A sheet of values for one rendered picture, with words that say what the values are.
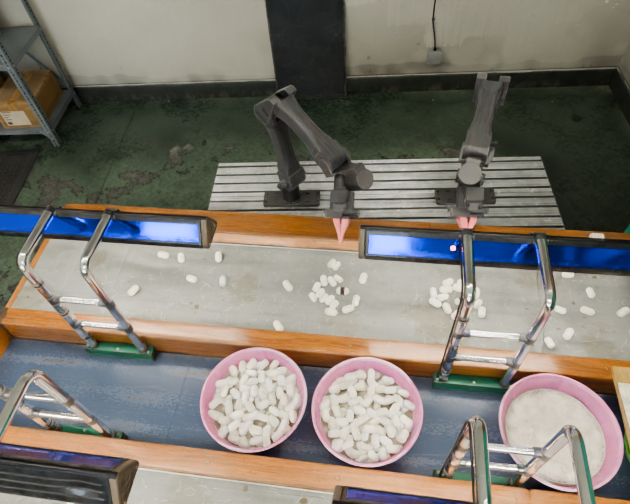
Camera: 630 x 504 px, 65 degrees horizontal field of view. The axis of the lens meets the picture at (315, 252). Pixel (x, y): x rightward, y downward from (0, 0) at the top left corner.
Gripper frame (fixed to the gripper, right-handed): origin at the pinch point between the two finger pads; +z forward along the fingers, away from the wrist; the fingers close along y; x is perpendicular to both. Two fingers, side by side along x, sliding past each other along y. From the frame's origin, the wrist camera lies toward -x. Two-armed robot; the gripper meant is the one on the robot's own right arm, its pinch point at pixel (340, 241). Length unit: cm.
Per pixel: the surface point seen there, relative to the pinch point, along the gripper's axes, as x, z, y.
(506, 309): -3.1, 16.1, 46.8
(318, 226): 10.1, -4.0, -8.1
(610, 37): 169, -121, 135
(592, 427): -22, 40, 63
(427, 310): -4.6, 17.7, 25.5
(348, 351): -16.6, 28.1, 5.0
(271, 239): 7.2, 0.8, -22.2
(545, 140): 157, -59, 100
